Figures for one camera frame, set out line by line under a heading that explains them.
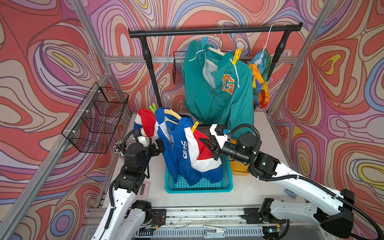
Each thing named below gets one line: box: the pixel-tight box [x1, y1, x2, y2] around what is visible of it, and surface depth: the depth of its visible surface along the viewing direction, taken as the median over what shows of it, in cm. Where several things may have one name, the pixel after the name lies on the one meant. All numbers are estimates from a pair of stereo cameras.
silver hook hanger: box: [207, 26, 225, 56], surface depth 61 cm
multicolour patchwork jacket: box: [247, 49, 271, 108], surface depth 71 cm
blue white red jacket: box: [134, 107, 224, 186], surface depth 67 cm
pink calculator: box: [136, 181, 151, 198], surface depth 83 cm
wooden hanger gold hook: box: [164, 91, 182, 125], surface depth 58 cm
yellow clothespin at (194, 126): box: [191, 121, 199, 133], surface depth 58 cm
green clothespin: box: [149, 102, 157, 115], surface depth 63 cm
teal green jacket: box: [182, 40, 255, 141], surface depth 66 cm
